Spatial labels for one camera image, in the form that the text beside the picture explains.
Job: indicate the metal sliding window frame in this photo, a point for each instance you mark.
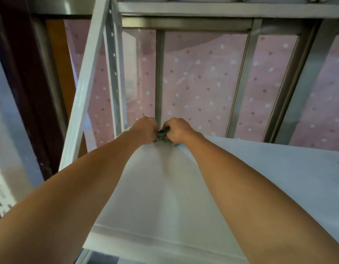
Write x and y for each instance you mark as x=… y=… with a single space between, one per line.
x=245 y=87

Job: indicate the dark brown window surround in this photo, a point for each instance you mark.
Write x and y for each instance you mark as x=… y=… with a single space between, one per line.
x=26 y=79

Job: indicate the person's left forearm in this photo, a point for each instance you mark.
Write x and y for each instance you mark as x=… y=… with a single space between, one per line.
x=67 y=206

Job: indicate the pink dotted curtain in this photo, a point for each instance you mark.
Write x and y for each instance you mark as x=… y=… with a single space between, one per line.
x=202 y=85

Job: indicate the green cleaning cloth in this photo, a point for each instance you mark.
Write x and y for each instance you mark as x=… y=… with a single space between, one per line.
x=160 y=134

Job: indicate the person's left hand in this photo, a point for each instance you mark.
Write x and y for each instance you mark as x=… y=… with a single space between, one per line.
x=144 y=130

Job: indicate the white metal shelving rack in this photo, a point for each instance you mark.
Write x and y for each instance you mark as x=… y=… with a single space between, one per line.
x=164 y=195

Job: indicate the person's right hand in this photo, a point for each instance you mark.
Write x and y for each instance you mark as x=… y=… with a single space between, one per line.
x=181 y=131

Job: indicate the person's right forearm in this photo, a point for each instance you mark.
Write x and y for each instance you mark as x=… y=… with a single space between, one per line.
x=263 y=208

